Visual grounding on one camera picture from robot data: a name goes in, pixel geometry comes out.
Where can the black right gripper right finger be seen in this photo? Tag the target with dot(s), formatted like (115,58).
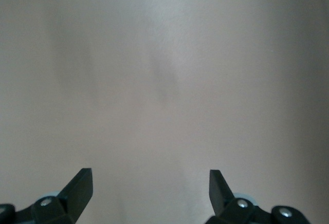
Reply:
(218,193)

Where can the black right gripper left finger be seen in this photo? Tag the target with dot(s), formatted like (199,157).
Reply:
(74,195)

